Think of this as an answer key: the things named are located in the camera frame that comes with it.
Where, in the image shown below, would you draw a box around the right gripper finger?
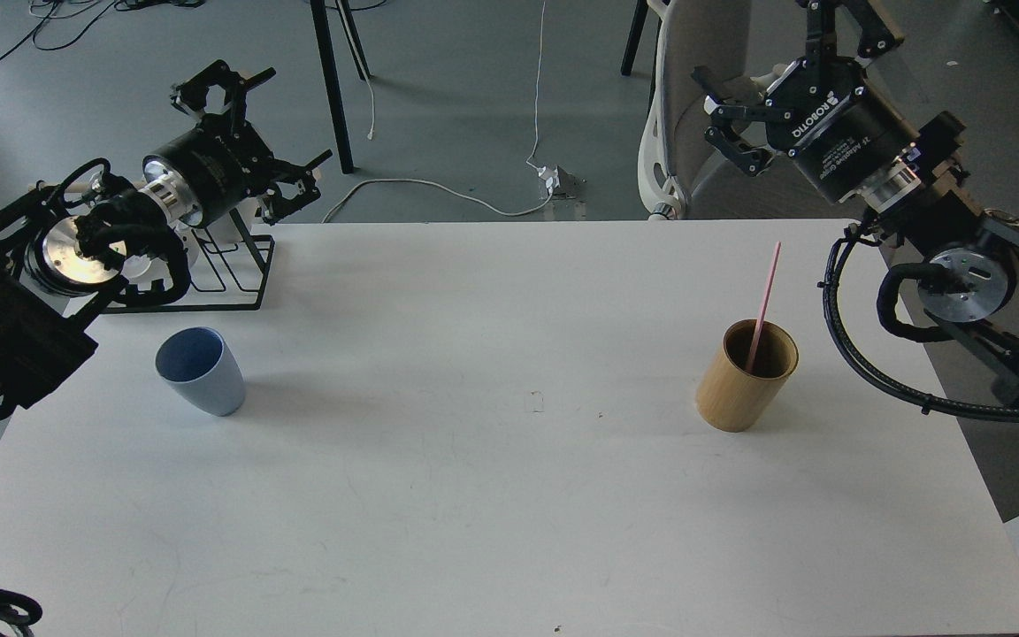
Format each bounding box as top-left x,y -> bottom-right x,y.
692,65 -> 792,176
796,1 -> 907,65

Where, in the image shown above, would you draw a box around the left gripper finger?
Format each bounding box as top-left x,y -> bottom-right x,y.
259,150 -> 333,225
171,60 -> 277,141

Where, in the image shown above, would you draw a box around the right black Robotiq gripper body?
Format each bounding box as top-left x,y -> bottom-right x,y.
765,57 -> 919,199

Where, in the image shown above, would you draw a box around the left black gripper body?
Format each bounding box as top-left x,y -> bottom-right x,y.
142,121 -> 274,226

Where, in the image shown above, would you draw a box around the pink chopstick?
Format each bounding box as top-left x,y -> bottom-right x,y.
744,241 -> 782,374

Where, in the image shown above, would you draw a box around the blue plastic cup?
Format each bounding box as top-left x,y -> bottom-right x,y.
154,326 -> 247,417

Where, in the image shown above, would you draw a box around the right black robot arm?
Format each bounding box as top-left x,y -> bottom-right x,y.
692,1 -> 1019,424

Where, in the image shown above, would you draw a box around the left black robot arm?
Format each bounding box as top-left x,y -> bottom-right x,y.
0,60 -> 332,420

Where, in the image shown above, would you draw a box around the bamboo wooden cup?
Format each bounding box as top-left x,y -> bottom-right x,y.
695,319 -> 800,433

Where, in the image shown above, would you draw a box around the grey office chair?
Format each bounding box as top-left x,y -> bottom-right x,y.
636,1 -> 838,220

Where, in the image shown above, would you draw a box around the black table leg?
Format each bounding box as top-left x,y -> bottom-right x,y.
307,1 -> 356,176

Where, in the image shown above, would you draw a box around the white power adapter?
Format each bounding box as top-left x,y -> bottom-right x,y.
535,166 -> 564,197

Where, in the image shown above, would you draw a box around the white cable on floor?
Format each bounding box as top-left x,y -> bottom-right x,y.
324,0 -> 556,224

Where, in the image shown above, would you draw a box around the black wire mug rack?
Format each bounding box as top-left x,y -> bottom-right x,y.
26,182 -> 276,313

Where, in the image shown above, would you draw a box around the black cables on floor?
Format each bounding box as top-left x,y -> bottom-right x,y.
0,0 -> 208,107

